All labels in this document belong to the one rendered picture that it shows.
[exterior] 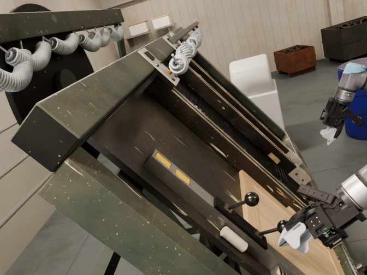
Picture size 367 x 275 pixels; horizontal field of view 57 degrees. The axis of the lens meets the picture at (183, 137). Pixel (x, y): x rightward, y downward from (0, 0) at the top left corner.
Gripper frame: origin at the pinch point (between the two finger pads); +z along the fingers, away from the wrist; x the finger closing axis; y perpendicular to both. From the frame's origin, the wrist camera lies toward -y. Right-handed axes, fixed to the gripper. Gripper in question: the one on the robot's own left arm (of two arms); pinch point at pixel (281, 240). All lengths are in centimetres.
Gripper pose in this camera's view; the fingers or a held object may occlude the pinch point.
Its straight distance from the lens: 93.0
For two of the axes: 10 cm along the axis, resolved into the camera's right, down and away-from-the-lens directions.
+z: -6.6, 6.7, 3.4
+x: 7.4, 4.8, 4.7
